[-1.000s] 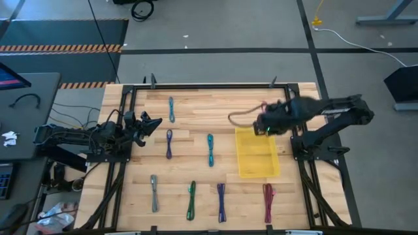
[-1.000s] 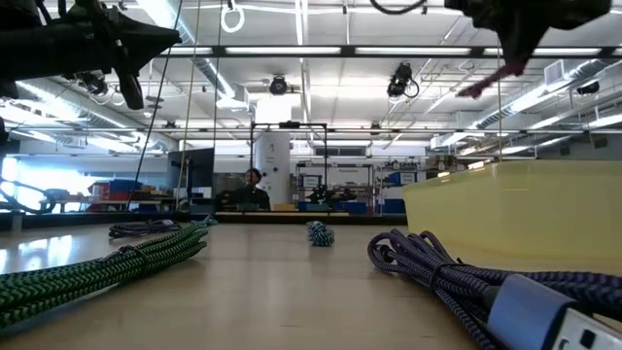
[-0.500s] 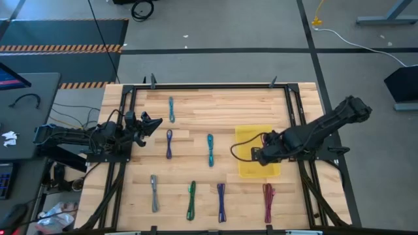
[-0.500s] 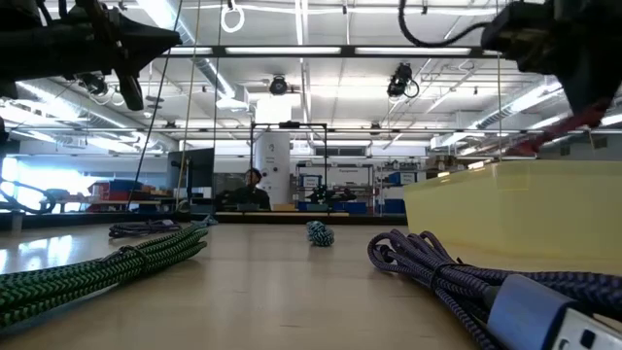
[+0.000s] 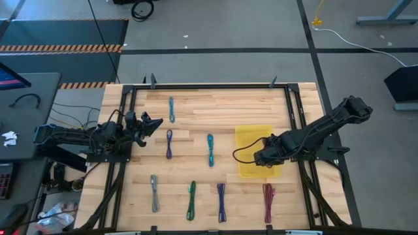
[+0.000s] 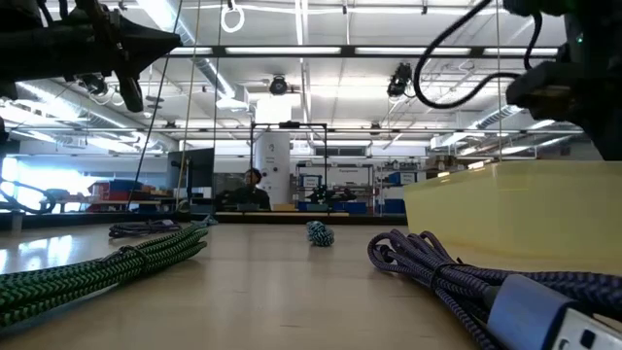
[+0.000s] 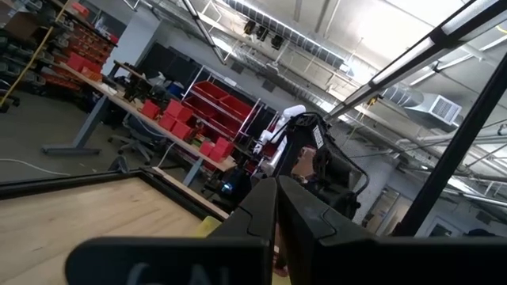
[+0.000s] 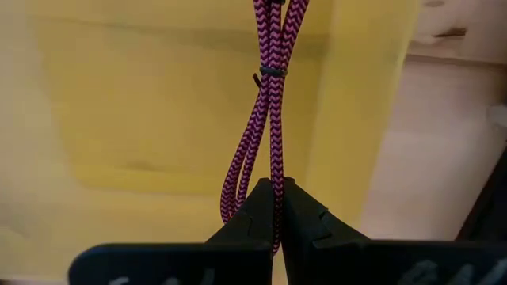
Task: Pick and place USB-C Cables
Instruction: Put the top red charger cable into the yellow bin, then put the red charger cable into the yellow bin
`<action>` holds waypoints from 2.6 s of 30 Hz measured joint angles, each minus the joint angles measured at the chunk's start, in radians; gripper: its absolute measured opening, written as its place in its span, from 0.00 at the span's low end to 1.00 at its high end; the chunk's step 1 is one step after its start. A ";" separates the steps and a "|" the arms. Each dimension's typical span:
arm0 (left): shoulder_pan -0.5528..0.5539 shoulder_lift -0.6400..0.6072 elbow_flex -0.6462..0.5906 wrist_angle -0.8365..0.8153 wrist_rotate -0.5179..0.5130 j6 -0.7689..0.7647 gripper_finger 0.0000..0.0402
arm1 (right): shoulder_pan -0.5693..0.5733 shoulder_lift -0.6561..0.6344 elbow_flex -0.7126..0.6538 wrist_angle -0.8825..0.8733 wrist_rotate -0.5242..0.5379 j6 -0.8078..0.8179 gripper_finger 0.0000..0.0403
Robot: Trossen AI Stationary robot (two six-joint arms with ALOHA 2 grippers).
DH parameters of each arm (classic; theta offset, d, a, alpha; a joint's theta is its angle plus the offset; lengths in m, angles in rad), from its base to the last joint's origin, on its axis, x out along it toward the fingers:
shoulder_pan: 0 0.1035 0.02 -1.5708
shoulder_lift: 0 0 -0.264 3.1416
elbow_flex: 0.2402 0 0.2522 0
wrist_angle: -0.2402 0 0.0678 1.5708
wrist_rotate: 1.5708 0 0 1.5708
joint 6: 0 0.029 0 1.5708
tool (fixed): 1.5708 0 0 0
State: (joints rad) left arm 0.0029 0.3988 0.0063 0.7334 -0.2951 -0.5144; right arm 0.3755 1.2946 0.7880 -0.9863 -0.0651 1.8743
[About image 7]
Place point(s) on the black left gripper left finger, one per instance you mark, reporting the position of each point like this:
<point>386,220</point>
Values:
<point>253,213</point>

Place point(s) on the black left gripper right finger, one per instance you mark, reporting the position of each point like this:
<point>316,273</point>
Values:
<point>309,221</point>

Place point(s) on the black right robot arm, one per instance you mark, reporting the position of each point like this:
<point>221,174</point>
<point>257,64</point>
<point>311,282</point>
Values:
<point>299,130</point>

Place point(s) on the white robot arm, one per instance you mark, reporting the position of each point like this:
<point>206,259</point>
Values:
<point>291,112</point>

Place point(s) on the grey HVAC unit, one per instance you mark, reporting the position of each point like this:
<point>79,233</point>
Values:
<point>433,109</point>

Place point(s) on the grey office chair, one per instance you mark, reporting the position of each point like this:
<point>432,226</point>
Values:
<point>136,136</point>

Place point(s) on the long wood-topped workbench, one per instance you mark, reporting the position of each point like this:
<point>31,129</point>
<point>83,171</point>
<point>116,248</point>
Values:
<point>130,109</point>

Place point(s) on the large red storage box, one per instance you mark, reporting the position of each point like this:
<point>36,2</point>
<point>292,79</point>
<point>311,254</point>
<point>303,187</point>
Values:
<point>81,62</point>

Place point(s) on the parts bin shelving rack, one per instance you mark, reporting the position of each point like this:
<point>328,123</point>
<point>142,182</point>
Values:
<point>75,39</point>

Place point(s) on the yellow pole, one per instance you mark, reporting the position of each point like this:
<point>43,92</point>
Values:
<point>29,63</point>

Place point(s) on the brown cardboard box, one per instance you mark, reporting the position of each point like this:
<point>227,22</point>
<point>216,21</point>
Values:
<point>17,21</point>

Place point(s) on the black frame post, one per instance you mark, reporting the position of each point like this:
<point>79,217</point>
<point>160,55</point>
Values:
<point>455,150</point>

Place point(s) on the black frame bar with light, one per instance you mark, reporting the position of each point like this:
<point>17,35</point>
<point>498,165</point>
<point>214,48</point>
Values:
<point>404,59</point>

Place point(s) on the black table edge rail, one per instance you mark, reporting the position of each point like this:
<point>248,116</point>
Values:
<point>79,181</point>

